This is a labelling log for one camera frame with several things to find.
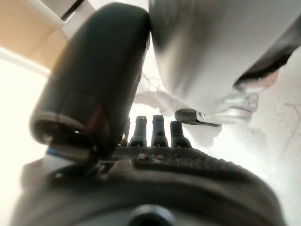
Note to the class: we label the white counter cabinet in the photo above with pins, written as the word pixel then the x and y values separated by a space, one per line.
pixel 28 30

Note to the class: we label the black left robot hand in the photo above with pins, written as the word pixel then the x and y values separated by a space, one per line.
pixel 94 70

